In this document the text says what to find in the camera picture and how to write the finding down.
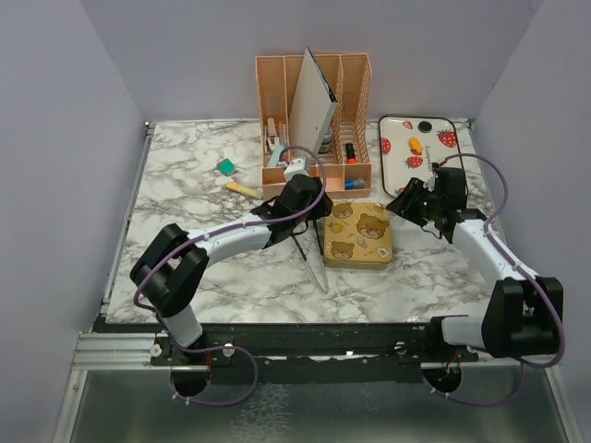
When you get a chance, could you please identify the blue white patterned tin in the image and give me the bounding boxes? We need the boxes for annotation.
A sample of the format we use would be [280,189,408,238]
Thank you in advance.
[319,126,333,154]

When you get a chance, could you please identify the teal eraser block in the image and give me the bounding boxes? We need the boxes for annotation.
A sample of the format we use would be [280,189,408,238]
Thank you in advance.
[217,159,235,176]

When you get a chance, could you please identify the peach plastic desk organizer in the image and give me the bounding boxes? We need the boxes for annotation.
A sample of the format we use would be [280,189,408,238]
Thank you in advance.
[255,51,372,199]

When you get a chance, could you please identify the black round sandwich cookie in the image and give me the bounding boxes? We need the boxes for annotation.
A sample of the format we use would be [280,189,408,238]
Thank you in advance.
[417,121,432,133]

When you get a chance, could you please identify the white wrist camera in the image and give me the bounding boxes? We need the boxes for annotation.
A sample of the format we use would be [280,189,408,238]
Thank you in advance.
[283,157,309,182]
[424,161,446,192]

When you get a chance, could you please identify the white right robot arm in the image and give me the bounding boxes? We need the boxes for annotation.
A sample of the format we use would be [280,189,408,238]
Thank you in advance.
[387,167,565,365]

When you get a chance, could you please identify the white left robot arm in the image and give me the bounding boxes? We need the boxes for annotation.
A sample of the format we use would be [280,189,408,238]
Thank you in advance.
[129,174,332,365]

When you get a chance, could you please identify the black-tipped metal tongs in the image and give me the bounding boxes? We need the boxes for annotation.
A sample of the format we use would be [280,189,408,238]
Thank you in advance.
[291,221,330,294]

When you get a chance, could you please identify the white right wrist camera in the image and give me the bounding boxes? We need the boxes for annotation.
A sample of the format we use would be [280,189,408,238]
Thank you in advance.
[424,161,446,192]

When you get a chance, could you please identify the black orange marker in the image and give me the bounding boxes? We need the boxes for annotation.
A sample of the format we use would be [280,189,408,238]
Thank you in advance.
[345,143,357,164]

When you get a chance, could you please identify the light blue eraser case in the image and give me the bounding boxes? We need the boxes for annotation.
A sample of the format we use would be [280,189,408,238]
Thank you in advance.
[266,144,285,168]

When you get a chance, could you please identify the grey folder board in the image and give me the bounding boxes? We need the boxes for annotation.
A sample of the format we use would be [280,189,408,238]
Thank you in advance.
[288,47,339,157]

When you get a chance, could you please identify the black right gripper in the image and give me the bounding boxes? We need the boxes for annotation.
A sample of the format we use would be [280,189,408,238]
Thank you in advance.
[386,177,443,227]

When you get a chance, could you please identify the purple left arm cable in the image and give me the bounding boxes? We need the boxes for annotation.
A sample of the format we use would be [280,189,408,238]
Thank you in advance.
[132,146,328,408]

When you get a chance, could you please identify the gold metal cookie tin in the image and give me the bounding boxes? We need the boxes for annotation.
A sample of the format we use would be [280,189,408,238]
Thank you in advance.
[324,249,392,270]

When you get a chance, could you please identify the silver tin lid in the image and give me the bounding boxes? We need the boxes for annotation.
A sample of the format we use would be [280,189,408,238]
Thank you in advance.
[323,201,393,257]

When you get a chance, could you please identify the pink white stapler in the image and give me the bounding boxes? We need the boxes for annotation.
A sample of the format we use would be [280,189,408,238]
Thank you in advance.
[264,117,282,154]

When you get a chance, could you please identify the orange fish-shaped cookie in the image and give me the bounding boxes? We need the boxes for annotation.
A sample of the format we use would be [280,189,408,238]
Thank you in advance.
[408,137,423,156]

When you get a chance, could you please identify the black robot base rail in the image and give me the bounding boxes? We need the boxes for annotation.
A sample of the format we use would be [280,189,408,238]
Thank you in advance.
[151,322,477,385]

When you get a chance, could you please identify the strawberry print white tray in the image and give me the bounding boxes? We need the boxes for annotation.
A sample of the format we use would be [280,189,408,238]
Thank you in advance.
[378,115,460,198]

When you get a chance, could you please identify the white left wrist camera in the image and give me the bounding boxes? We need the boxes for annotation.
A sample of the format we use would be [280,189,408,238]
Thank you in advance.
[283,157,309,182]

